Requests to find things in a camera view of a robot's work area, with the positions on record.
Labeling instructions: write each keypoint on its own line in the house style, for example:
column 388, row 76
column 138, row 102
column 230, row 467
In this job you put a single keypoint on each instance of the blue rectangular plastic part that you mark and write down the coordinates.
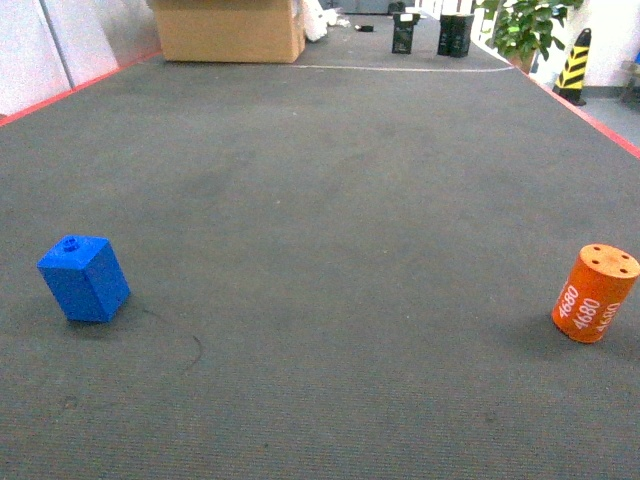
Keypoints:
column 85, row 277

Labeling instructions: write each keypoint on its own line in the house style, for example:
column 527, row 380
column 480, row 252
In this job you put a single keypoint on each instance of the orange cylinder cap 4680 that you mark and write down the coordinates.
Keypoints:
column 600, row 280

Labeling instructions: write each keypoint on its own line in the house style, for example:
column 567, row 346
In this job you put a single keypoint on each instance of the white foam packaging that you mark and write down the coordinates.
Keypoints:
column 317, row 20

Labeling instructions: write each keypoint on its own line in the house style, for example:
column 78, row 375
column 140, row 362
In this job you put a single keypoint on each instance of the large cardboard box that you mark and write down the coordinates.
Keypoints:
column 230, row 31

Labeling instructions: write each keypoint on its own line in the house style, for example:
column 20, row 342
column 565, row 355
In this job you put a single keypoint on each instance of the black box left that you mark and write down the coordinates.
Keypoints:
column 403, row 31

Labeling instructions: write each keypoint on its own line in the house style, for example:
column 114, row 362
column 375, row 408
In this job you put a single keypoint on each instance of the black box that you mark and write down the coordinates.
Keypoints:
column 403, row 31
column 455, row 35

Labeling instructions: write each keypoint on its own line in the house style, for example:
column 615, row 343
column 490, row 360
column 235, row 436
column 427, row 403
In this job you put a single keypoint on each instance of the black box right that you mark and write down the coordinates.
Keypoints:
column 455, row 35

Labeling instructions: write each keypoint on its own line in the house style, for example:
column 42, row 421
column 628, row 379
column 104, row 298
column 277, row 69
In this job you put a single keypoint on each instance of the green potted plant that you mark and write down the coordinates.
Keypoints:
column 524, row 29

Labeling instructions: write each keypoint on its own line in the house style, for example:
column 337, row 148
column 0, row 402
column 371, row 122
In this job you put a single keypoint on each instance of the yellow black traffic cone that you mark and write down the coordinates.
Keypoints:
column 569, row 84

